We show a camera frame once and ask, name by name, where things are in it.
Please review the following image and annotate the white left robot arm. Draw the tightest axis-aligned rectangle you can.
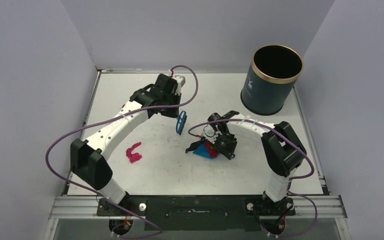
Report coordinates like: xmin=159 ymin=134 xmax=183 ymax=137
xmin=70 ymin=74 xmax=186 ymax=216

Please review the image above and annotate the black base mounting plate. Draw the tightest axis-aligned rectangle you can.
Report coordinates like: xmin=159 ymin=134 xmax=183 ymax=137
xmin=95 ymin=195 xmax=296 ymax=232

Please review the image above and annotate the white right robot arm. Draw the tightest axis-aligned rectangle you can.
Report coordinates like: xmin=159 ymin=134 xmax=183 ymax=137
xmin=204 ymin=110 xmax=307 ymax=216

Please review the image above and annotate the blue plastic dustpan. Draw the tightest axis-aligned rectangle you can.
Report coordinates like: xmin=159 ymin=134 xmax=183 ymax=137
xmin=192 ymin=138 xmax=236 ymax=160

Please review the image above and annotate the black paper scrap left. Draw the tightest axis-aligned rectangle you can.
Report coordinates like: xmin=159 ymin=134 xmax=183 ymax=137
xmin=185 ymin=140 xmax=202 ymax=153

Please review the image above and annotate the aluminium rail frame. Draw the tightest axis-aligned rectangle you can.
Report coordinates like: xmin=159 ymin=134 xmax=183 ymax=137
xmin=49 ymin=195 xmax=348 ymax=219

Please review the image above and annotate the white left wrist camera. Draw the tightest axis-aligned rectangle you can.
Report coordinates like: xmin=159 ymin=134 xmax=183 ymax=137
xmin=170 ymin=75 xmax=186 ymax=96

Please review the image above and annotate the blue hand brush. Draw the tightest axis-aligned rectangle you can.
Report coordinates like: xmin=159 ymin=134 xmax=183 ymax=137
xmin=175 ymin=110 xmax=187 ymax=135

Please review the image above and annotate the red paper scrap left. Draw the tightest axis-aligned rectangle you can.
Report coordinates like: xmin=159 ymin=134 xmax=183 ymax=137
xmin=204 ymin=141 xmax=219 ymax=159

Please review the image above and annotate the dark blue gold-rimmed bin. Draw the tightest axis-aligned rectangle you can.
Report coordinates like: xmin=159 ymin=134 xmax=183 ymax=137
xmin=240 ymin=44 xmax=304 ymax=116

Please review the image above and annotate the large pink paper scrap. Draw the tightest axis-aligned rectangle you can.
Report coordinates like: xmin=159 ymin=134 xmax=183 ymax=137
xmin=125 ymin=142 xmax=143 ymax=164

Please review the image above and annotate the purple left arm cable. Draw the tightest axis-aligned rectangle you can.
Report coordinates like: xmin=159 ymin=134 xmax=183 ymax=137
xmin=45 ymin=64 xmax=200 ymax=240

